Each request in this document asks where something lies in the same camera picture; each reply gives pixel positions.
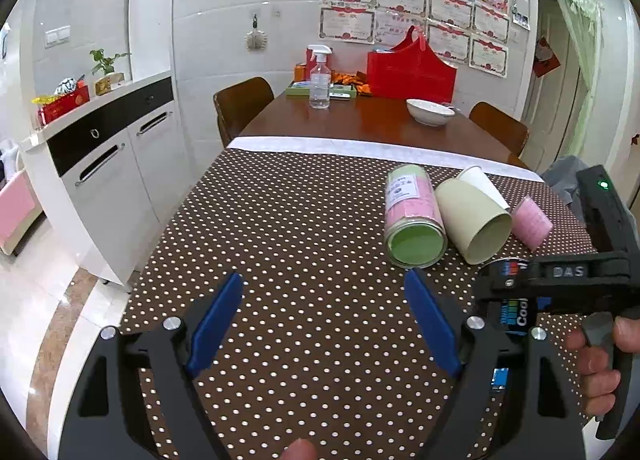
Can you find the white wall light switch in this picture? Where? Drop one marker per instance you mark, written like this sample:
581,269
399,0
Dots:
57,36

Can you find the hanging white wall brush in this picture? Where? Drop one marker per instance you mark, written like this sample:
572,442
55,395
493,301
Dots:
255,39

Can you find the red box on cabinet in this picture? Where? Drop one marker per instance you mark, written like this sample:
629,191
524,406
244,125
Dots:
53,107

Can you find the clear spray bottle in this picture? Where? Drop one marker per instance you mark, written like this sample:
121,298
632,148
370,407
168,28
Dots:
319,90

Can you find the white ceramic bowl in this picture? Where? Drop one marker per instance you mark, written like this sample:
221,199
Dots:
429,113

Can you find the red box on table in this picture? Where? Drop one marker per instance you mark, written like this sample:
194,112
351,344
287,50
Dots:
316,54

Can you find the brown wooden chair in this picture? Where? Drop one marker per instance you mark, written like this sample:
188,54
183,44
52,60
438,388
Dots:
237,105
509,132

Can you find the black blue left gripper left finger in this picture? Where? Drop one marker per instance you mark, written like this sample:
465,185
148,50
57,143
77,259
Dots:
107,419

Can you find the red gift bag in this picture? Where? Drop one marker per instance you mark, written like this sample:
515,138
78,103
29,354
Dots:
410,70

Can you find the pink green cylindrical cup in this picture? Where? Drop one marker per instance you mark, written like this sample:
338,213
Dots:
414,233

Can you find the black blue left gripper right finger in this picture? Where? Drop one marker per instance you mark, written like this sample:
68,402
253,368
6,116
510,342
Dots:
538,418

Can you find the cream paper cup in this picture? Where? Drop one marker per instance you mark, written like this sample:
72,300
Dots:
475,224

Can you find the white black sideboard cabinet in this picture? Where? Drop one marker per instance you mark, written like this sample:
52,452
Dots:
111,173

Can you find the person's right hand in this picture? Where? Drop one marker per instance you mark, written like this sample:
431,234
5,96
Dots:
599,380

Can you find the left brown wooden chair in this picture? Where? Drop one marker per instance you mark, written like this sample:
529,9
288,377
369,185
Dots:
237,105

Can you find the red diamond door decoration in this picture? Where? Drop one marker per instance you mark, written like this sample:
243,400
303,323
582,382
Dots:
545,60

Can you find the white paper cup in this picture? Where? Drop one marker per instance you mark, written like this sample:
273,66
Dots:
475,176

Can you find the small pink cup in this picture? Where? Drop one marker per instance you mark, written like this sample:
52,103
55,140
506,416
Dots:
530,224

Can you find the grey cloth on chair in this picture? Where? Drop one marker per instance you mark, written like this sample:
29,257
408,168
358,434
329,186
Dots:
561,177

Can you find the pink cloth on sofa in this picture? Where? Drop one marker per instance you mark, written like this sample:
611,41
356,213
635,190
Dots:
18,202

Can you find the small green potted plant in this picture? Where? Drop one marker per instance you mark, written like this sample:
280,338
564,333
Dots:
106,66

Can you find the blue black printed can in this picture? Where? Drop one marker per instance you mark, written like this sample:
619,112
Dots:
515,316

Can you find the right brown wooden chair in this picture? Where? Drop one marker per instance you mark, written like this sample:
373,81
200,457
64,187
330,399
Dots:
509,132

